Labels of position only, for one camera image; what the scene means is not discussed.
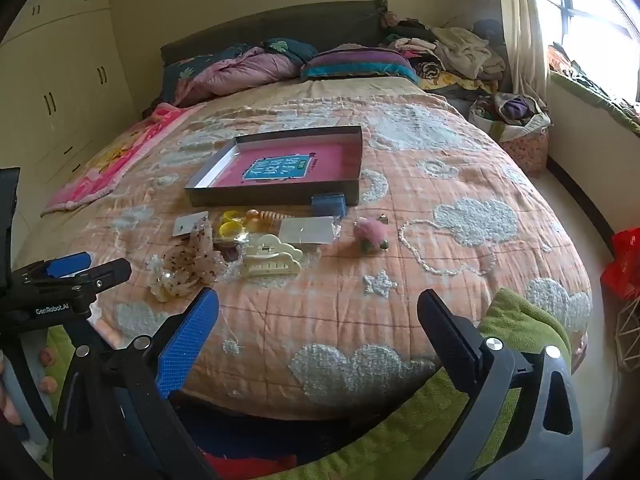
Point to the pink pompom hair clip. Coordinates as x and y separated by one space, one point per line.
367 232

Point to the pink cartoon blanket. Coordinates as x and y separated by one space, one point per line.
120 160

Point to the small clear blue box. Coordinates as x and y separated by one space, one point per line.
328 204

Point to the green fleece cloth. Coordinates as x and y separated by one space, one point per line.
520 320

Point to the window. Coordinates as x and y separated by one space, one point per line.
600 20

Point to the pink and teal quilt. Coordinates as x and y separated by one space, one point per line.
240 67

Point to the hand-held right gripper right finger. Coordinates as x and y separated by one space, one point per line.
450 342

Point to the person's left hand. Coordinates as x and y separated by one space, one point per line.
6 395

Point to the white card packet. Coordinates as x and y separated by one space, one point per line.
191 224

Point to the red plastic bag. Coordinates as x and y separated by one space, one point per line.
622 265

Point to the white flower hair piece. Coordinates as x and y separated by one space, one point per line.
159 275

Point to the striped purple teal pillow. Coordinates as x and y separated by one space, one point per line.
357 64

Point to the grey tray box pink inside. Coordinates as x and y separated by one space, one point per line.
280 165

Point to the floral laundry basket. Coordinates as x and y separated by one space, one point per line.
520 130

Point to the cream curtain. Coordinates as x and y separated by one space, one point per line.
522 25

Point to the yellow rings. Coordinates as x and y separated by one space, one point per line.
231 222

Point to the pile of folded clothes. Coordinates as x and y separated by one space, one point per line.
450 50

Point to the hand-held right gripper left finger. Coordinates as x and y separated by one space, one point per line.
187 340

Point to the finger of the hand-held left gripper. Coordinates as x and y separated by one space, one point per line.
107 272
70 264

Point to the dark green headboard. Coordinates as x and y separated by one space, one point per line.
280 30

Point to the floral fabric hair bow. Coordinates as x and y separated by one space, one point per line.
197 260

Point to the cream hair claw clip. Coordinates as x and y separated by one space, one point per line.
270 257

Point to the clothes on windowsill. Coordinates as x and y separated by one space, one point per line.
595 87

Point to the cream wardrobe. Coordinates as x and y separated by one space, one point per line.
55 90

